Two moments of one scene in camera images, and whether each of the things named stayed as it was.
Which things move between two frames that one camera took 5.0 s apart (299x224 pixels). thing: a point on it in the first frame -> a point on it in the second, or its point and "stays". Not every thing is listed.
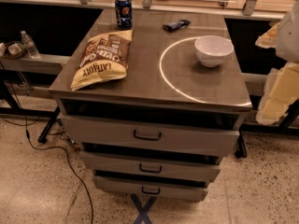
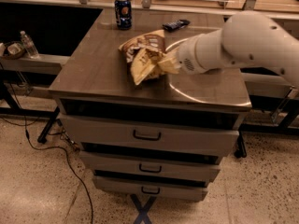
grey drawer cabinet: (153, 107) stays
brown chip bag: (106, 58) -> (147, 56)
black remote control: (172, 26) stays
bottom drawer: (149, 189) stays
